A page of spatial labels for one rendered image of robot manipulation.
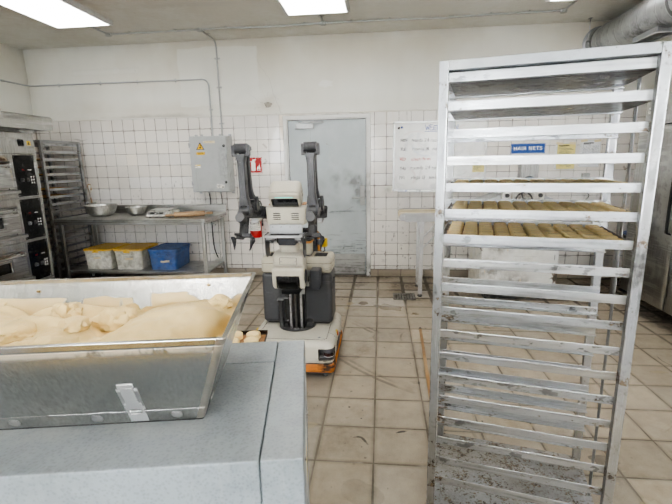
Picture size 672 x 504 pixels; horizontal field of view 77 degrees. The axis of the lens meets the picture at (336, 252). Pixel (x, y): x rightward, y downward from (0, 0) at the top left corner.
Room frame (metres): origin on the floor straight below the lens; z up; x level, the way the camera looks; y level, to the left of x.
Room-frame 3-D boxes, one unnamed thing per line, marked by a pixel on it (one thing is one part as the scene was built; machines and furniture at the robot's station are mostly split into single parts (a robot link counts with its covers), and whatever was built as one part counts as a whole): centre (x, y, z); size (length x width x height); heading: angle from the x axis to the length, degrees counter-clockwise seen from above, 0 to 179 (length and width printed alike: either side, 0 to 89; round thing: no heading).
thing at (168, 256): (5.34, 2.13, 0.36); 0.47 x 0.38 x 0.26; 176
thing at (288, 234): (2.81, 0.33, 0.99); 0.28 x 0.16 x 0.22; 84
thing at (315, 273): (2.93, 0.26, 0.68); 0.28 x 0.27 x 0.25; 84
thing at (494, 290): (1.41, -0.66, 1.05); 0.64 x 0.03 x 0.03; 71
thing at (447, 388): (1.79, -0.79, 0.42); 0.64 x 0.03 x 0.03; 71
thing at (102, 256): (5.43, 2.97, 0.36); 0.47 x 0.39 x 0.26; 172
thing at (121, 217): (5.37, 2.42, 0.49); 1.90 x 0.72 x 0.98; 84
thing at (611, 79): (1.60, -0.74, 1.77); 0.60 x 0.40 x 0.02; 71
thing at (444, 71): (1.49, -0.37, 0.97); 0.03 x 0.03 x 1.70; 71
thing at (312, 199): (2.62, 0.14, 1.40); 0.11 x 0.06 x 0.43; 84
